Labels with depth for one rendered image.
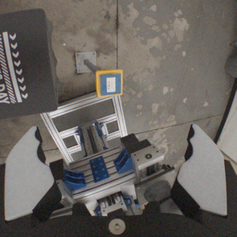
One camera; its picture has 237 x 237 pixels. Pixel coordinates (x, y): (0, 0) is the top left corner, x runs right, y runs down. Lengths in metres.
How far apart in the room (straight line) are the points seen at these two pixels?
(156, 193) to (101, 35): 1.48
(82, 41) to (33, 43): 0.99
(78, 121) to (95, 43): 0.85
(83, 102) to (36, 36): 0.96
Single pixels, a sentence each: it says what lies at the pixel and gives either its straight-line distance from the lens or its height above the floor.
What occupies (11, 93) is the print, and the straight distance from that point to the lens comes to 0.72.
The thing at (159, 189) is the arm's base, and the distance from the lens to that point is 0.74.
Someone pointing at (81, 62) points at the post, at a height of 0.01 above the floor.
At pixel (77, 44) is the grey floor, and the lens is 1.60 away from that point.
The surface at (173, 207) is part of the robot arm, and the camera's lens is 0.70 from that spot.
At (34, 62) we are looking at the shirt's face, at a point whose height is 0.95.
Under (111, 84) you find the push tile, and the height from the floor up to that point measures 0.97.
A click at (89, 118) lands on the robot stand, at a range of 1.58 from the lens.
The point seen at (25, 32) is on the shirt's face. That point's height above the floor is 0.95.
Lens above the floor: 1.59
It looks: 56 degrees down
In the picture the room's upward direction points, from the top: 145 degrees clockwise
